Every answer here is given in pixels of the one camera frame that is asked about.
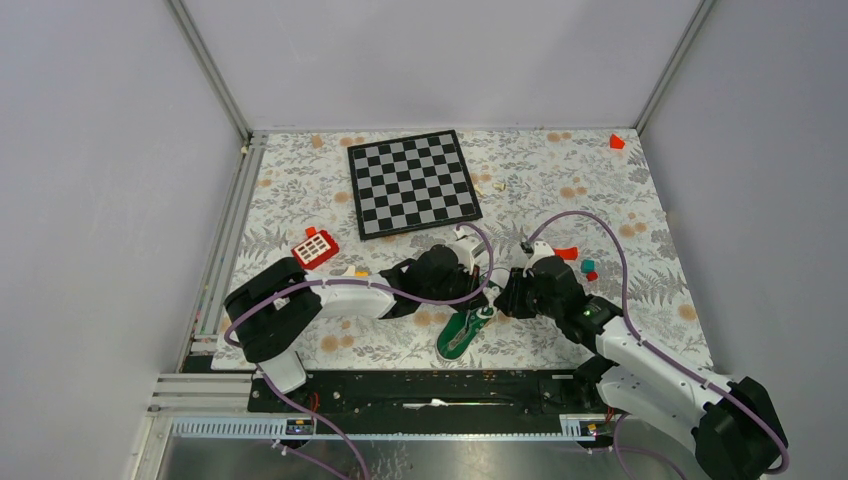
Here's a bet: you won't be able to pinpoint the red wedge block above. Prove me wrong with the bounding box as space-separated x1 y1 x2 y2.
609 134 626 150

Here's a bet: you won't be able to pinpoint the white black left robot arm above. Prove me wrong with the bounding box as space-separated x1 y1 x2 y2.
224 236 491 411

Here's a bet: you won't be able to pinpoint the small wooden piece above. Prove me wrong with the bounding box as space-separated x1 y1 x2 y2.
472 182 506 196

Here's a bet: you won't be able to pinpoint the teal cube block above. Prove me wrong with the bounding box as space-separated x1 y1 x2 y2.
580 259 596 274

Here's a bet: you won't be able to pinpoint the stacked colourful toy bricks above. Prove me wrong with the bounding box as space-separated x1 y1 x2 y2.
342 265 370 277

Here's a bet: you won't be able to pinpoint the red toy brick window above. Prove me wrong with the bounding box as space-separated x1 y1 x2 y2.
291 227 339 270

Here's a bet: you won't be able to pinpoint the black grey chessboard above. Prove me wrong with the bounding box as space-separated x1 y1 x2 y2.
347 130 483 240

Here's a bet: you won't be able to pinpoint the floral table mat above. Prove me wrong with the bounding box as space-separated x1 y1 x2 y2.
229 128 712 370

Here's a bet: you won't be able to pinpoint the red arch block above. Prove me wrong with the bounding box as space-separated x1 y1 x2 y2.
554 247 579 261

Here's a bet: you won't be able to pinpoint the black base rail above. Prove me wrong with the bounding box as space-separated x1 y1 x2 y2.
182 357 641 437

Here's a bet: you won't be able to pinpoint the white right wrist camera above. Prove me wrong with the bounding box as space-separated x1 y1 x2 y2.
521 240 556 268

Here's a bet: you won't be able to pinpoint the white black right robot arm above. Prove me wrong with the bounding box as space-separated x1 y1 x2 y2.
493 256 789 479

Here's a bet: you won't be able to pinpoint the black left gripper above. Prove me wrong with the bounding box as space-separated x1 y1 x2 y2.
421 260 488 315

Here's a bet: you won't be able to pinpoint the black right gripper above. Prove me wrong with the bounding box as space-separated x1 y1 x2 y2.
492 267 562 320

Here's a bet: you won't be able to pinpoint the green canvas sneaker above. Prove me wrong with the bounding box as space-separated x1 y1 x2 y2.
435 282 503 361

